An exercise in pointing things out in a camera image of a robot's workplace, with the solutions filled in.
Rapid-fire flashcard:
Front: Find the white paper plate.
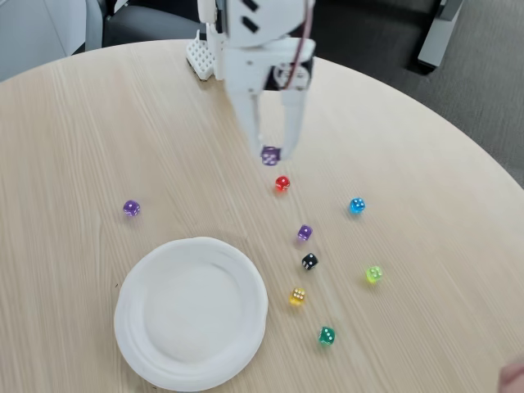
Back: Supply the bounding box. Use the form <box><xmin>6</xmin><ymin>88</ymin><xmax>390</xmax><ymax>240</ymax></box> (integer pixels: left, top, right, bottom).
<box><xmin>113</xmin><ymin>236</ymin><xmax>269</xmax><ymax>391</ymax></box>

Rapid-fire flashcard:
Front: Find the person's left hand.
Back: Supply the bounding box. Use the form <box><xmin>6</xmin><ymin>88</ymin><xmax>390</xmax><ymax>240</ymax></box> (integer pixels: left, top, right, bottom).
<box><xmin>498</xmin><ymin>355</ymin><xmax>524</xmax><ymax>393</ymax></box>

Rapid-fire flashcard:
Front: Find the dark grey chair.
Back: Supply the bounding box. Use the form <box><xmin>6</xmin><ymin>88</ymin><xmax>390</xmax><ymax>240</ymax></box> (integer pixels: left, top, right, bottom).
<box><xmin>101</xmin><ymin>0</ymin><xmax>204</xmax><ymax>48</ymax></box>

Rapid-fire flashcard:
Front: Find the grey desk leg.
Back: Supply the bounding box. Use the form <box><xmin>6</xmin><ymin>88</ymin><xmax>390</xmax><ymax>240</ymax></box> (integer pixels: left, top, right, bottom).
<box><xmin>417</xmin><ymin>0</ymin><xmax>466</xmax><ymax>75</ymax></box>

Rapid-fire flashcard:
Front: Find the white cabinet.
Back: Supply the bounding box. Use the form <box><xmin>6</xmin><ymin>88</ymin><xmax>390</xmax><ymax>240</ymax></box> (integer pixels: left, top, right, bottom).
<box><xmin>0</xmin><ymin>0</ymin><xmax>103</xmax><ymax>81</ymax></box>

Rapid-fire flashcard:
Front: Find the red black servo cable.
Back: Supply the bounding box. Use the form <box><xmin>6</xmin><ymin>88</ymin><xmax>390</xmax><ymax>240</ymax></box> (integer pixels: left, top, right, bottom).
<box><xmin>281</xmin><ymin>0</ymin><xmax>317</xmax><ymax>90</ymax></box>

